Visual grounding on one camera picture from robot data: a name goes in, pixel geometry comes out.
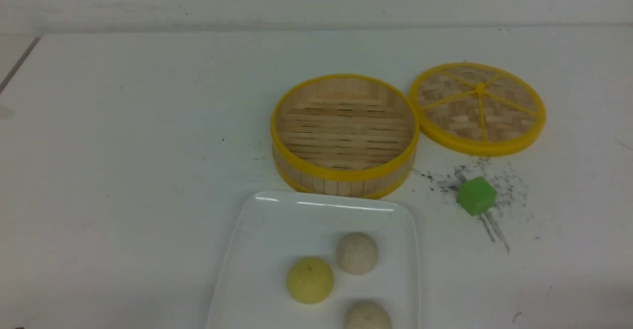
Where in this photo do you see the yellow steamed bun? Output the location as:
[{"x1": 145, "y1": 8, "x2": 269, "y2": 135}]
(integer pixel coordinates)
[{"x1": 285, "y1": 257, "x2": 335, "y2": 304}]

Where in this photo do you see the white steamed bun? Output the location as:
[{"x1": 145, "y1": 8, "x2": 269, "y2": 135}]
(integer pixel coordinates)
[{"x1": 342, "y1": 301, "x2": 393, "y2": 329}]

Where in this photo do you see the white rectangular plate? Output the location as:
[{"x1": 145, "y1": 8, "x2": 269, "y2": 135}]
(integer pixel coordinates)
[{"x1": 206, "y1": 191, "x2": 422, "y2": 329}]

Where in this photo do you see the beige steamed bun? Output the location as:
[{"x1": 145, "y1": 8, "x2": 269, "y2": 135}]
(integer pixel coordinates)
[{"x1": 335, "y1": 232, "x2": 378, "y2": 276}]

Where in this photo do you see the yellow rimmed bamboo steamer basket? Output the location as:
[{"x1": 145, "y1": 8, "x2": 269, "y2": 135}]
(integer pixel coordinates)
[{"x1": 271, "y1": 74, "x2": 420, "y2": 199}]

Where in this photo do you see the green cube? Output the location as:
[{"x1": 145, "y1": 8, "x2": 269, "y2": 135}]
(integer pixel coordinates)
[{"x1": 456, "y1": 177, "x2": 498, "y2": 217}]

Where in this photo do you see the yellow rimmed bamboo steamer lid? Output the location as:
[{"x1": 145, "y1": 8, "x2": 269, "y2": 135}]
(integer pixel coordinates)
[{"x1": 409, "y1": 61, "x2": 546, "y2": 157}]

